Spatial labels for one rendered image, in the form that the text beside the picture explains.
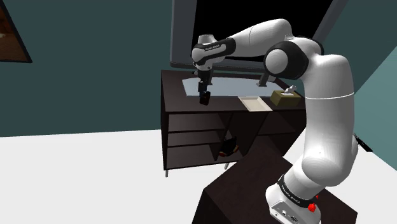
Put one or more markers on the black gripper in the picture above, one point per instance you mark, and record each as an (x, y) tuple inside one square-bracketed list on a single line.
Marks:
[(204, 77)]

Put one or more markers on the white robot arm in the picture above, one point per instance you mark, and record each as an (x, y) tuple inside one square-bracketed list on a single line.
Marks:
[(328, 124)]

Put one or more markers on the dark wooden shelf cabinet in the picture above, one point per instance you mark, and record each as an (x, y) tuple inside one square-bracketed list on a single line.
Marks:
[(192, 124)]

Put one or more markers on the flat white tray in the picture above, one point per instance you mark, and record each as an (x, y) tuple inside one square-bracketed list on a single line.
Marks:
[(254, 103)]

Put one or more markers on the black and orange object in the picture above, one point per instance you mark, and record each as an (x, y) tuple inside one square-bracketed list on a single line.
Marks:
[(228, 148)]

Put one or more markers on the olive tissue box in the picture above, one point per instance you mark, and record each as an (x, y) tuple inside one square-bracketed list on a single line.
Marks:
[(283, 98)]

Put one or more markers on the dark robot stand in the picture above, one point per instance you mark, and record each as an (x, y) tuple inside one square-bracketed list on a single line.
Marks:
[(245, 186)]

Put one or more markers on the black flat wall object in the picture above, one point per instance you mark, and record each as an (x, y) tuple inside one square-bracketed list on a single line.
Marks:
[(362, 143)]

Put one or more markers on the dark framed wall picture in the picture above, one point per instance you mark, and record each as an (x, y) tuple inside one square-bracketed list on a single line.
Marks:
[(9, 40)]

